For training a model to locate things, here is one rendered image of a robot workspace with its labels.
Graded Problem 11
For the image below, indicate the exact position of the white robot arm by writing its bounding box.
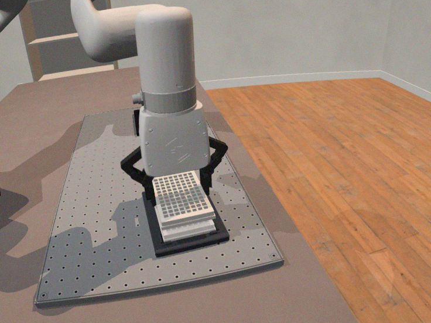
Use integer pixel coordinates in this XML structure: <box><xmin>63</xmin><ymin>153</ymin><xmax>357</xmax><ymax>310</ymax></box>
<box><xmin>0</xmin><ymin>0</ymin><xmax>197</xmax><ymax>114</ymax></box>

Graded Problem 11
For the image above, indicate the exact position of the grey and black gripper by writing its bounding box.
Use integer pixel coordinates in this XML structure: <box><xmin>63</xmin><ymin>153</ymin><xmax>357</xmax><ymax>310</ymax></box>
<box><xmin>121</xmin><ymin>100</ymin><xmax>228</xmax><ymax>207</ymax></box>

